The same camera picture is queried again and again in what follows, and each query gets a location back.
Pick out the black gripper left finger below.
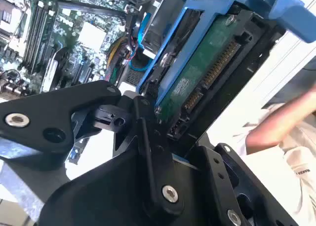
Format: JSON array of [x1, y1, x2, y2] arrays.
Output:
[[0, 79, 185, 216]]

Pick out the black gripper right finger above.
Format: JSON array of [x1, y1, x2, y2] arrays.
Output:
[[191, 143, 299, 226]]

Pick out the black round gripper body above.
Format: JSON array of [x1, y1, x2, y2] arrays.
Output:
[[38, 143, 223, 226]]

